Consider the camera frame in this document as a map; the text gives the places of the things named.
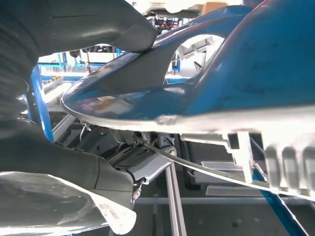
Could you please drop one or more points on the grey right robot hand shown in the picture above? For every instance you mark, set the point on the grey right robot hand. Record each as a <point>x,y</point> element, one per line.
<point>73,26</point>

